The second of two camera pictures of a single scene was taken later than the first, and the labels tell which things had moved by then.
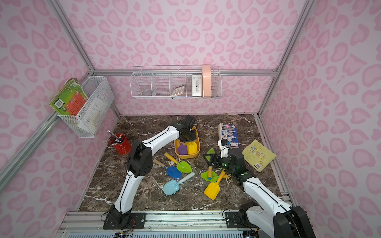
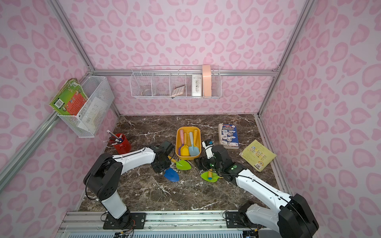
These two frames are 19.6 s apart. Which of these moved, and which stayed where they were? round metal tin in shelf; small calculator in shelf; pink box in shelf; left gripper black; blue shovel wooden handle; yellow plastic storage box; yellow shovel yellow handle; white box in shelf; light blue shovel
Moved: yellow shovel yellow handle; left gripper black; light blue shovel
Stayed: white box in shelf; round metal tin in shelf; yellow plastic storage box; small calculator in shelf; pink box in shelf; blue shovel wooden handle
